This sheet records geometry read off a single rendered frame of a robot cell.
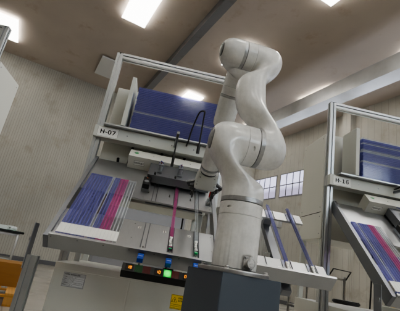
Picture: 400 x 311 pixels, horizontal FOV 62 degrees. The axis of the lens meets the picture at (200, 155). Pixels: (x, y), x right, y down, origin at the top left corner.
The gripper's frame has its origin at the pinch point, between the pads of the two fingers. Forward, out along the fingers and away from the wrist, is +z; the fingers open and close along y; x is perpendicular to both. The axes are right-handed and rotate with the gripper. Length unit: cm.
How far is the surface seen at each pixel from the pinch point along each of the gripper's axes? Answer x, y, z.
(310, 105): -718, -335, 228
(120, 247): 34.8, 30.2, 3.6
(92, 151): -37, 62, 15
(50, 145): -786, 399, 591
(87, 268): 24, 45, 36
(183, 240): 22.5, 5.7, 7.1
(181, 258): 34.8, 6.0, 3.4
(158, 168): -25.4, 23.1, 8.5
